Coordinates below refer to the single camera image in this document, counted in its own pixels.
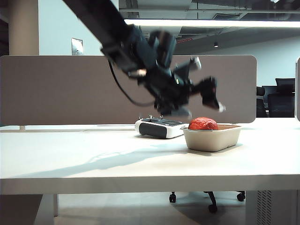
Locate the long ceiling light strip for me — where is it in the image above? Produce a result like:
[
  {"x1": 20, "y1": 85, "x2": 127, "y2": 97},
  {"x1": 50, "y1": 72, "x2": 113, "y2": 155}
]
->
[{"x1": 124, "y1": 19, "x2": 300, "y2": 28}]

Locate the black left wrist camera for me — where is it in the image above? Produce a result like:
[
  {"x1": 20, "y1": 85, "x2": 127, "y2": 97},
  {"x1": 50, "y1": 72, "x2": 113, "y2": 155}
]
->
[{"x1": 148, "y1": 30, "x2": 177, "y2": 71}]

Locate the beige paper lunchbox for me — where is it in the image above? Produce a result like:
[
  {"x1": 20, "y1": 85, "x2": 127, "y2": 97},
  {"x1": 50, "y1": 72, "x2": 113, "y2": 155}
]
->
[{"x1": 181, "y1": 124, "x2": 242, "y2": 152}]

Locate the black swivel chair base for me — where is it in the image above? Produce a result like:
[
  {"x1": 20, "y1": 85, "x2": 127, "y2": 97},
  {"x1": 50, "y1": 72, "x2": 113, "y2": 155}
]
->
[{"x1": 169, "y1": 191, "x2": 246, "y2": 213}]

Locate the black office chair with headrest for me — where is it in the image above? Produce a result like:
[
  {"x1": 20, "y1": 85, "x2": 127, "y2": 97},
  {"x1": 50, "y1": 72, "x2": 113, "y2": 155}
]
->
[{"x1": 256, "y1": 86, "x2": 270, "y2": 118}]

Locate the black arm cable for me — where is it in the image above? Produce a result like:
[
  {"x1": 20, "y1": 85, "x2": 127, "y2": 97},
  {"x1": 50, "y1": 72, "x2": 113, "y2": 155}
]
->
[{"x1": 108, "y1": 60, "x2": 157, "y2": 106}]

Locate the perforated grey desk panel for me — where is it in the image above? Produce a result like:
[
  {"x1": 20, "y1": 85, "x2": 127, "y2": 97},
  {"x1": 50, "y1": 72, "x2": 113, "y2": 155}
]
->
[{"x1": 245, "y1": 190, "x2": 300, "y2": 225}]

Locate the brown fabric desk divider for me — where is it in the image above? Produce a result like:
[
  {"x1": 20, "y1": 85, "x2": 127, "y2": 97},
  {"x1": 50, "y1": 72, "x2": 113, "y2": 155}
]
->
[{"x1": 0, "y1": 55, "x2": 257, "y2": 126}]

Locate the white table leg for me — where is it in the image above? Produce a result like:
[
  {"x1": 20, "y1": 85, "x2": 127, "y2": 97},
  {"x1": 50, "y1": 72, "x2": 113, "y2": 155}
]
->
[{"x1": 34, "y1": 193, "x2": 59, "y2": 225}]

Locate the white edged desk divider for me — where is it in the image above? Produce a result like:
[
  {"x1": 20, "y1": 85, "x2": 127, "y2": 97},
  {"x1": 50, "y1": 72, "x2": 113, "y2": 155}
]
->
[{"x1": 295, "y1": 57, "x2": 300, "y2": 122}]

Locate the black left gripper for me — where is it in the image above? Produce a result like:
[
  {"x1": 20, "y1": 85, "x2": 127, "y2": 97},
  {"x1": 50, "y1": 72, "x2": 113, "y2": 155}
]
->
[{"x1": 137, "y1": 56, "x2": 227, "y2": 118}]

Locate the white black remote controller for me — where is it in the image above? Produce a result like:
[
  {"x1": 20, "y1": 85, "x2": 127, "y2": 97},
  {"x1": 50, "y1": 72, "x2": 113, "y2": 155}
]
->
[{"x1": 135, "y1": 114, "x2": 188, "y2": 140}]

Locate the metal wall plate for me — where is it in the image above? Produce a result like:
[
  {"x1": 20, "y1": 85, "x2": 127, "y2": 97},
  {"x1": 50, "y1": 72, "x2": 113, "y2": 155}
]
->
[{"x1": 71, "y1": 37, "x2": 83, "y2": 56}]

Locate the orange fruit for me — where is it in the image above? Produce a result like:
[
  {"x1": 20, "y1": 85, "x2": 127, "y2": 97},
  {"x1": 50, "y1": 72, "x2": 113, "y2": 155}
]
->
[{"x1": 188, "y1": 117, "x2": 219, "y2": 131}]

